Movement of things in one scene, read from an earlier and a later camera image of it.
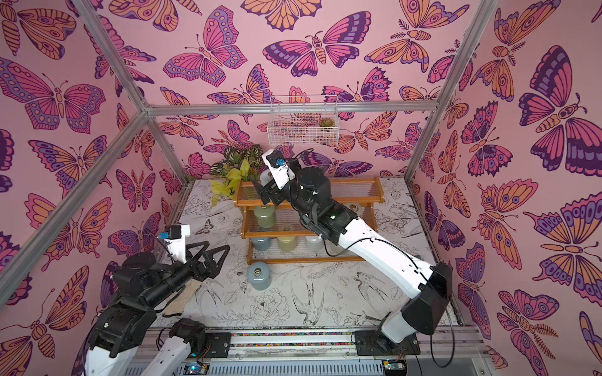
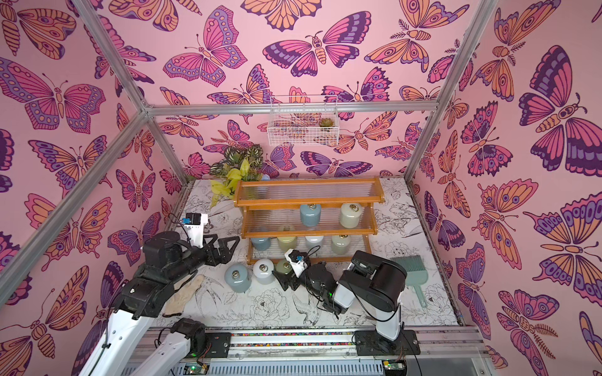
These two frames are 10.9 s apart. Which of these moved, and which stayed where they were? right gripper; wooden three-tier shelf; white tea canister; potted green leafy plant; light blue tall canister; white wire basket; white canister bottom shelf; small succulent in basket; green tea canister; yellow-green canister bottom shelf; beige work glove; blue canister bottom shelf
Moved: white tea canister; right gripper; light blue tall canister; green tea canister
Stayed: wooden three-tier shelf; white wire basket; small succulent in basket; beige work glove; blue canister bottom shelf; white canister bottom shelf; yellow-green canister bottom shelf; potted green leafy plant
